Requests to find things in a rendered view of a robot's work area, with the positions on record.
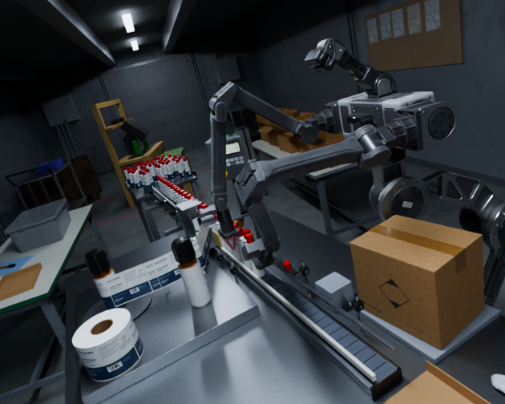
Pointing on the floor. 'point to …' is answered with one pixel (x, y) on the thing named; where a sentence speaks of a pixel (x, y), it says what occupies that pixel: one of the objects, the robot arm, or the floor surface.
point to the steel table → (241, 119)
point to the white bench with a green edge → (54, 260)
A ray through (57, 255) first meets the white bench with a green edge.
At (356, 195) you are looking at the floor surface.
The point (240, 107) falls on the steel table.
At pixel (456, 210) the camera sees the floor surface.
